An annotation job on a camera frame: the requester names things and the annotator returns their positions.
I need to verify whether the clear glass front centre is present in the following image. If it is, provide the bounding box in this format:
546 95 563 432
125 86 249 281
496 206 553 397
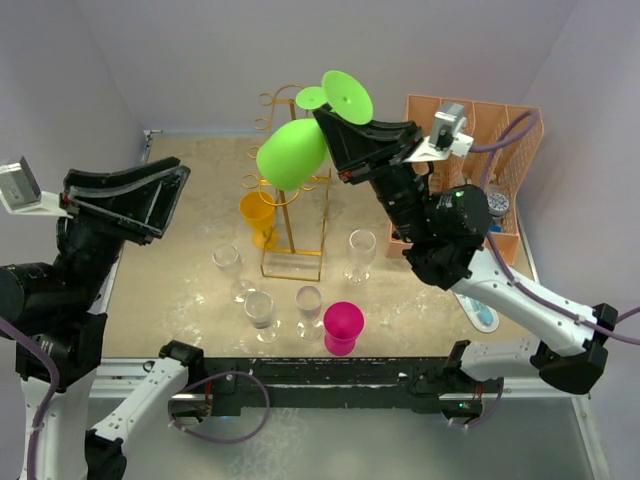
295 285 323 342

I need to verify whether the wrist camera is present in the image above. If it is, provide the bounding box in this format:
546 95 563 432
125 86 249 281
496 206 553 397
406 102 473 163
1 156 69 218

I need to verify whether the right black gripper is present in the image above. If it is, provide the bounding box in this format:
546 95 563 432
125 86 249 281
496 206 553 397
314 105 431 244

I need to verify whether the pink plastic goblet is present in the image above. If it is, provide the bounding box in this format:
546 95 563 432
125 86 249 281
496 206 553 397
323 301 365 356

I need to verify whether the clear glass far left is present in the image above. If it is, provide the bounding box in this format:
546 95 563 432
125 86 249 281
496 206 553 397
212 244 256 304

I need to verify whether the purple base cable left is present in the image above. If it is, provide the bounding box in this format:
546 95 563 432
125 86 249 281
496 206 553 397
167 370 272 444

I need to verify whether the round blue tin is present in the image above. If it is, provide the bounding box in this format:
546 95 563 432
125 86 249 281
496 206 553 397
487 192 511 218

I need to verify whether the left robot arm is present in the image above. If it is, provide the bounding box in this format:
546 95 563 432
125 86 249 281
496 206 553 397
1 157 206 479

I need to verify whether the orange plastic desk organizer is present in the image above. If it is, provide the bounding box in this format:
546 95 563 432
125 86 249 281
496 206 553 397
404 94 544 266

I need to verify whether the small green wine glass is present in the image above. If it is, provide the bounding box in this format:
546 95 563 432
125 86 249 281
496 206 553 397
321 70 374 125

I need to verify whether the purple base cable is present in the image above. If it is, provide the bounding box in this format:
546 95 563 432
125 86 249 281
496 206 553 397
447 379 505 431
167 370 272 444

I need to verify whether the clear glass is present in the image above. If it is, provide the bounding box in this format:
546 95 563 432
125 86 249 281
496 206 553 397
295 285 323 342
212 244 256 304
343 229 377 285
244 291 281 343

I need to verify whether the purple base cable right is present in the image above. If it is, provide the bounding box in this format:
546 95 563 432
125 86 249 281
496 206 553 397
447 379 505 431

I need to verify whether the yellow plastic goblet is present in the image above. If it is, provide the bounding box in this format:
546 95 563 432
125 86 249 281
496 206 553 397
239 191 279 250

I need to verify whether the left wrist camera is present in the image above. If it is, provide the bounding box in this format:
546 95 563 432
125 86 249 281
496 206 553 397
1 156 69 218

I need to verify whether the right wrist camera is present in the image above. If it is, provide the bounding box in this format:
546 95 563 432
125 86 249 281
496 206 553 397
406 102 473 163

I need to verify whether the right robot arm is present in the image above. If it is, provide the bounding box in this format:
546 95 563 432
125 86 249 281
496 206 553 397
313 104 618 395

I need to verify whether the gold wire glass rack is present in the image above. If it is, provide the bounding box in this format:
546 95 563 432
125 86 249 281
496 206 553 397
242 83 333 282

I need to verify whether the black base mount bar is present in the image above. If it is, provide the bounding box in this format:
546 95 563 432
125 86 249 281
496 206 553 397
147 338 501 419

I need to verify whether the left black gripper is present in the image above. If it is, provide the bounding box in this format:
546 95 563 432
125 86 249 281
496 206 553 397
56 154 189 309

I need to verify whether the large green wine glass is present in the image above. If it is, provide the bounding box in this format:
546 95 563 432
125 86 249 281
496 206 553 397
256 116 328 191

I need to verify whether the clear glass back right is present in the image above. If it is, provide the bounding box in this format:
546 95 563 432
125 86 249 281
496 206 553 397
343 229 377 285

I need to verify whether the clear glass front left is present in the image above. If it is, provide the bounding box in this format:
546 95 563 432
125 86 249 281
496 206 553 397
244 291 281 343

